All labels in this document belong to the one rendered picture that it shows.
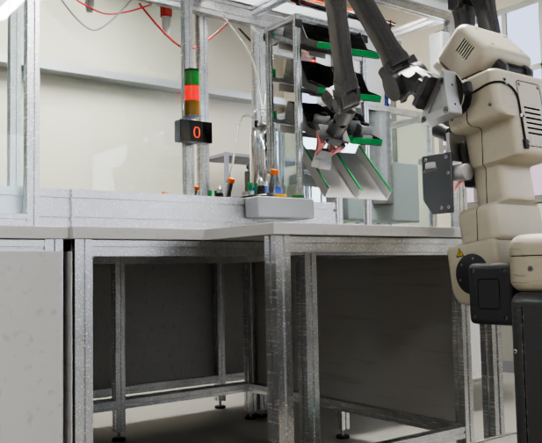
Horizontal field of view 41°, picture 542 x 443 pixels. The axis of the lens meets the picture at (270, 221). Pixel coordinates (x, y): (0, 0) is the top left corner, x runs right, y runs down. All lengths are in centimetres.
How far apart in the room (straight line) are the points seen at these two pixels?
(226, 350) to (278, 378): 237
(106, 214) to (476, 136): 98
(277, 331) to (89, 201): 59
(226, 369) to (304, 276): 201
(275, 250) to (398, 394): 140
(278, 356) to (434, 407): 125
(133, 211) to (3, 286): 41
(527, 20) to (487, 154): 361
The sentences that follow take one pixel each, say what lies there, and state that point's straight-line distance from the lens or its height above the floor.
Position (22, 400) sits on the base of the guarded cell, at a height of 46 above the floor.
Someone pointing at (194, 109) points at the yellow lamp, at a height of 128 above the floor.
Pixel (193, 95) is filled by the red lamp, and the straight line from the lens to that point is 245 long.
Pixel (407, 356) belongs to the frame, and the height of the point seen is 40.
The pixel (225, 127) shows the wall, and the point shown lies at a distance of 691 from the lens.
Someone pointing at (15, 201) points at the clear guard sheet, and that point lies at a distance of 184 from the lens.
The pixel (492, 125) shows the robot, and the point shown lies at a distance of 196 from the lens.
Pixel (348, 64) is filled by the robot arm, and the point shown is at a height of 135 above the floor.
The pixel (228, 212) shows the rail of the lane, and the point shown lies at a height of 92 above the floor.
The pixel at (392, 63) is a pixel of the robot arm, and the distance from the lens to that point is 198.
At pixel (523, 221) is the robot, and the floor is 86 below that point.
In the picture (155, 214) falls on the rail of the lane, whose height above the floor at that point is 90.
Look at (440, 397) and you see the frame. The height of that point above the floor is 26.
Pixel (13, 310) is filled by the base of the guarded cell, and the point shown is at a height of 66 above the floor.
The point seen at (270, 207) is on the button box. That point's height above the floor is 93.
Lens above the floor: 74
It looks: 4 degrees up
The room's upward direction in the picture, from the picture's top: 1 degrees counter-clockwise
